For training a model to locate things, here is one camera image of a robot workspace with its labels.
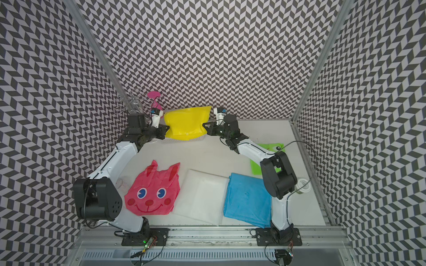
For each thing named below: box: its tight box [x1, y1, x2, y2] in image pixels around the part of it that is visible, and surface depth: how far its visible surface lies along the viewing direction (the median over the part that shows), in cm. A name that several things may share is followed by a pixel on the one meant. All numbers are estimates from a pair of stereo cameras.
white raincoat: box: [172, 169, 230, 227], surface depth 84 cm
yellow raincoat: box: [164, 106, 213, 141], surface depth 86 cm
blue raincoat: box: [223, 172, 273, 229], surface depth 83 cm
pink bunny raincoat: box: [124, 160, 181, 216], surface depth 87 cm
